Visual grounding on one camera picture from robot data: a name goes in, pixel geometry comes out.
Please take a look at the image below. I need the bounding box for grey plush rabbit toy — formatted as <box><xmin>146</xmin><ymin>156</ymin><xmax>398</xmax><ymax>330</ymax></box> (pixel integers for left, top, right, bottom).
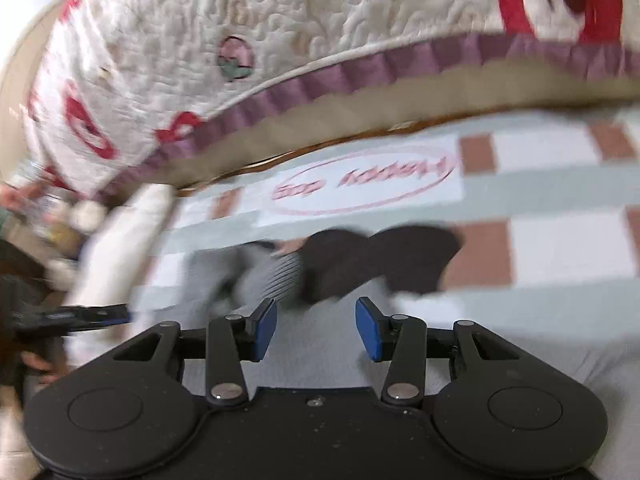
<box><xmin>44</xmin><ymin>199</ymin><xmax>107</xmax><ymax>273</ymax></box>

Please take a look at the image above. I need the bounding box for checked mat with dog print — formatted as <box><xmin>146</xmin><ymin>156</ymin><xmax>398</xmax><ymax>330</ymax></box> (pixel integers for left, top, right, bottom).
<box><xmin>134</xmin><ymin>109</ymin><xmax>640</xmax><ymax>361</ymax></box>

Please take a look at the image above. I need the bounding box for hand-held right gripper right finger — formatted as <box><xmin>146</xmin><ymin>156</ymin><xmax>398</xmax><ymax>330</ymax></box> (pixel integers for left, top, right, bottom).
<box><xmin>355</xmin><ymin>296</ymin><xmax>522</xmax><ymax>405</ymax></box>

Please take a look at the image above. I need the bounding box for person's left hand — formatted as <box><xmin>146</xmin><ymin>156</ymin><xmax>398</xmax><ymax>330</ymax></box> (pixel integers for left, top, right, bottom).
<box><xmin>18</xmin><ymin>349</ymin><xmax>67</xmax><ymax>387</ymax></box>

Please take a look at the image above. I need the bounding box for white quilt with red bears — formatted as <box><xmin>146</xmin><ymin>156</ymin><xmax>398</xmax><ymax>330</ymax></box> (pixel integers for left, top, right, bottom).
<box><xmin>24</xmin><ymin>0</ymin><xmax>640</xmax><ymax>202</ymax></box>

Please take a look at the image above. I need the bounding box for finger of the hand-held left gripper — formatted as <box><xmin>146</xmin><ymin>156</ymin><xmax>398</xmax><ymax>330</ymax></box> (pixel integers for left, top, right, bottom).
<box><xmin>15</xmin><ymin>302</ymin><xmax>132</xmax><ymax>336</ymax></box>

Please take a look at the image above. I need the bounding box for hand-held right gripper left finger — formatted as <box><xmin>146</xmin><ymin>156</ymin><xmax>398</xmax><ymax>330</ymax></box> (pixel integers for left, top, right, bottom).
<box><xmin>112</xmin><ymin>298</ymin><xmax>279</xmax><ymax>407</ymax></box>

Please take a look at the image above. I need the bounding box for grey knit sweater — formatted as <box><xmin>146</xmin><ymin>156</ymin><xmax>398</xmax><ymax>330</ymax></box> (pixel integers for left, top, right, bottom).
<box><xmin>130</xmin><ymin>241</ymin><xmax>640</xmax><ymax>402</ymax></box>

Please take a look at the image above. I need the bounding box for white fleece cloth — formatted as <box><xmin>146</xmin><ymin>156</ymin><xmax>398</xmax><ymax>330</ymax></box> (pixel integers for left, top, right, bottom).
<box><xmin>65</xmin><ymin>184</ymin><xmax>177</xmax><ymax>362</ymax></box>

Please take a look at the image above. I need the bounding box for beige bed base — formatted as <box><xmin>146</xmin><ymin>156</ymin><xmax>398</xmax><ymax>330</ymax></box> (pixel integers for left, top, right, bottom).
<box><xmin>144</xmin><ymin>57</ymin><xmax>640</xmax><ymax>197</ymax></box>

